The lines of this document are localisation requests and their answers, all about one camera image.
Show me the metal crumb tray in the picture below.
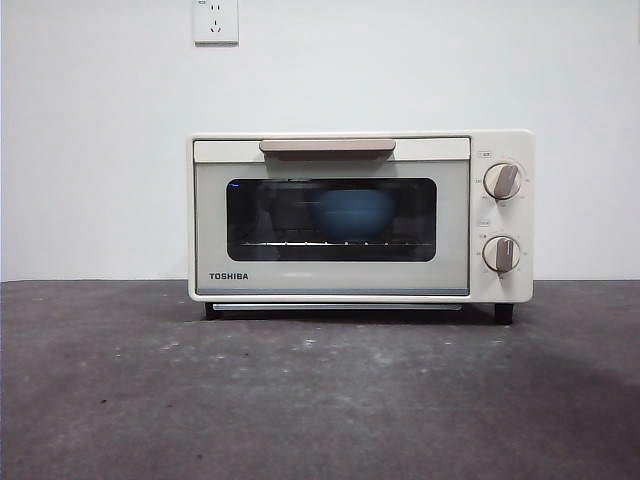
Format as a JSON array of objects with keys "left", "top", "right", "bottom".
[{"left": 212, "top": 301, "right": 464, "bottom": 313}]

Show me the large beige oven knob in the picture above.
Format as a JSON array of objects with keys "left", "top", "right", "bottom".
[{"left": 483, "top": 162, "right": 525, "bottom": 202}]

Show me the small beige oven knob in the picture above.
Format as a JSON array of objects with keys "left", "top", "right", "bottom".
[{"left": 482, "top": 235, "right": 522, "bottom": 274}]

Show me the glass oven door beige handle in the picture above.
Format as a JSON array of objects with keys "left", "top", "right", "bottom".
[{"left": 193, "top": 137, "right": 472, "bottom": 296}]

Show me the wire oven rack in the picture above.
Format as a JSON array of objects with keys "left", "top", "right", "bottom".
[{"left": 243, "top": 238, "right": 432, "bottom": 249}]

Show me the cream Toshiba toaster oven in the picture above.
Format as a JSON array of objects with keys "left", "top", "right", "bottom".
[{"left": 188, "top": 130, "right": 535, "bottom": 324}]

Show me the blue ribbed bowl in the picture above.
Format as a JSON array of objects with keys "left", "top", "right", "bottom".
[{"left": 307, "top": 188, "right": 396, "bottom": 239}]

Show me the white wall socket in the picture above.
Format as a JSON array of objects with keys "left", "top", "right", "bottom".
[{"left": 193, "top": 0, "right": 240, "bottom": 47}]

